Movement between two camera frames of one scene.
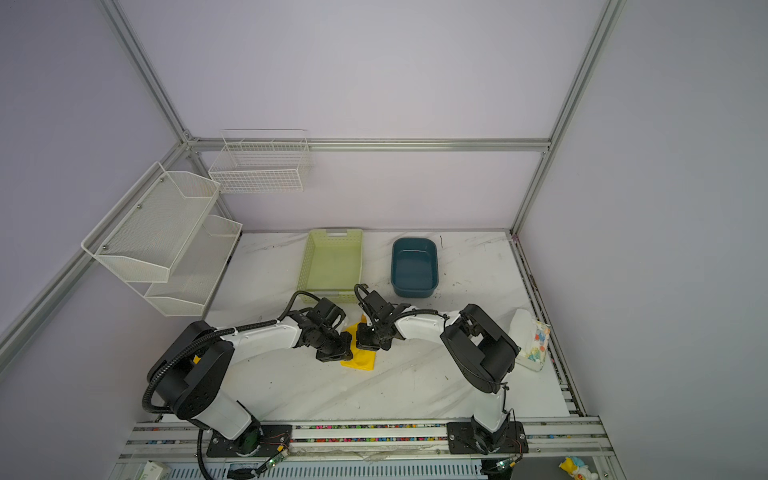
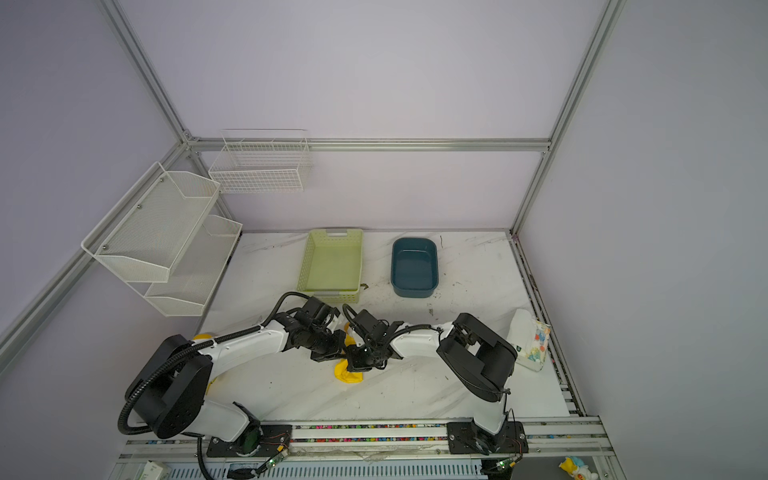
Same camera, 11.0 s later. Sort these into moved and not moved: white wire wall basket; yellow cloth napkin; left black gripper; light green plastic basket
Moved: yellow cloth napkin
Not moved: light green plastic basket; white wire wall basket; left black gripper
